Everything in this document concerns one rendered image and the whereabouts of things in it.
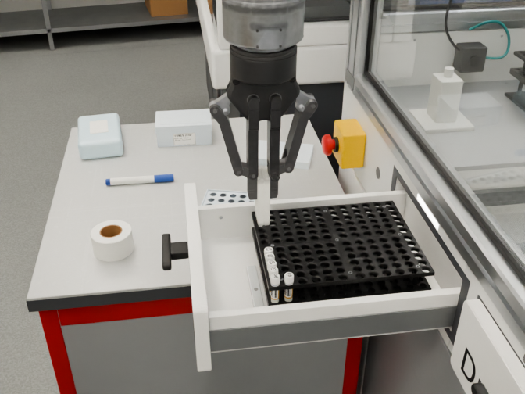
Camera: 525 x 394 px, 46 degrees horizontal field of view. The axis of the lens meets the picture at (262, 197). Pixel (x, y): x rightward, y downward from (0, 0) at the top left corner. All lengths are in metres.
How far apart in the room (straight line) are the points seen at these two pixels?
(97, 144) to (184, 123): 0.20
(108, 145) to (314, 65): 0.57
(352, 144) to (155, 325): 0.48
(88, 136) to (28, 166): 1.67
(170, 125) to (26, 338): 0.98
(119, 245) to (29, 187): 1.85
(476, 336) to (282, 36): 0.40
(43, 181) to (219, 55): 1.52
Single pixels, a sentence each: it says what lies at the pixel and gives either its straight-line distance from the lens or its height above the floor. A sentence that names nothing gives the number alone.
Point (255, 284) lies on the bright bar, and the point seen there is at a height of 0.85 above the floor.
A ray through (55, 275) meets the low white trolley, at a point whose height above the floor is 0.76.
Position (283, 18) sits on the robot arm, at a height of 1.24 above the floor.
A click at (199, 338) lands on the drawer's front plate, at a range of 0.77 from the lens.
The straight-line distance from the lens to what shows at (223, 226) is 0.98.
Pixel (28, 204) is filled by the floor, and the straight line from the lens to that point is 2.78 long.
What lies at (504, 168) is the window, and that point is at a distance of 0.74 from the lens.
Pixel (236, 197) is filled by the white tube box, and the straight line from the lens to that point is 1.17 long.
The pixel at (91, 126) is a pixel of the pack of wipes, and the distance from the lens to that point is 1.46.
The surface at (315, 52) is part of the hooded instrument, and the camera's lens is 1.62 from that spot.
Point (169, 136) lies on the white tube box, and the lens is 1.42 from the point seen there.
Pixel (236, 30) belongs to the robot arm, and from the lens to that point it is 0.67.
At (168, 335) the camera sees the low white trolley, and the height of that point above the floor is 0.64.
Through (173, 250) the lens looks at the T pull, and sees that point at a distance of 0.85.
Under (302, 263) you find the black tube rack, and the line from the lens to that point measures 0.84.
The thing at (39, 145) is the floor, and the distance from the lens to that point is 3.25.
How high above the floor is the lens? 1.42
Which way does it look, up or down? 32 degrees down
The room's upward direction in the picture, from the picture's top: straight up
